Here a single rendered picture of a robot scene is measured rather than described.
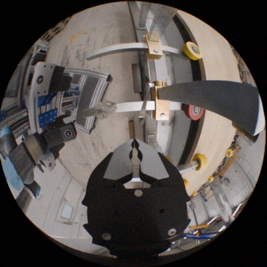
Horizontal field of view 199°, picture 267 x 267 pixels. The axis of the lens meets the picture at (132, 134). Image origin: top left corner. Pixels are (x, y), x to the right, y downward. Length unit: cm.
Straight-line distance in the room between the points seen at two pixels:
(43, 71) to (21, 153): 28
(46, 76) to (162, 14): 41
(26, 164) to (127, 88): 115
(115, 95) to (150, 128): 81
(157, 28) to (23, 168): 49
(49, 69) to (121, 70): 98
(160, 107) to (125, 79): 93
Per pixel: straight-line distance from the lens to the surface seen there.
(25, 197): 62
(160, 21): 30
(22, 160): 24
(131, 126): 111
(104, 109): 26
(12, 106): 70
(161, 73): 56
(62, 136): 24
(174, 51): 39
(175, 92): 16
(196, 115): 31
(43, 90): 40
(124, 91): 112
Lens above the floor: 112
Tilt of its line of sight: 63 degrees down
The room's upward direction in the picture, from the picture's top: 180 degrees clockwise
